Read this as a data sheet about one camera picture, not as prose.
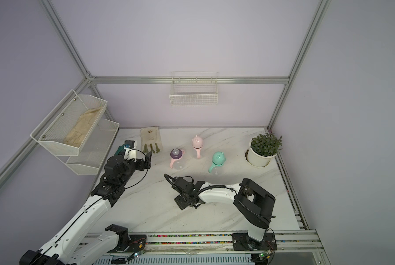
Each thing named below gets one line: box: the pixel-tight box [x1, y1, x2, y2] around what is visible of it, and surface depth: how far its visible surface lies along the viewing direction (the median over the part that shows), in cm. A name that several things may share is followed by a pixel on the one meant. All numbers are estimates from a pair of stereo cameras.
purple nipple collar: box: [169, 147, 183, 160], surface depth 91 cm
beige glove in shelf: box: [63, 106, 103, 148], surface depth 82 cm
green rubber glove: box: [114, 144, 126, 157], surface depth 109 cm
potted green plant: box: [247, 131, 284, 168], surface depth 92 cm
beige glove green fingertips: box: [140, 126, 163, 154], surface depth 117 cm
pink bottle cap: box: [191, 134, 204, 149], surface depth 93 cm
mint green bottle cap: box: [211, 151, 227, 166], surface depth 86 cm
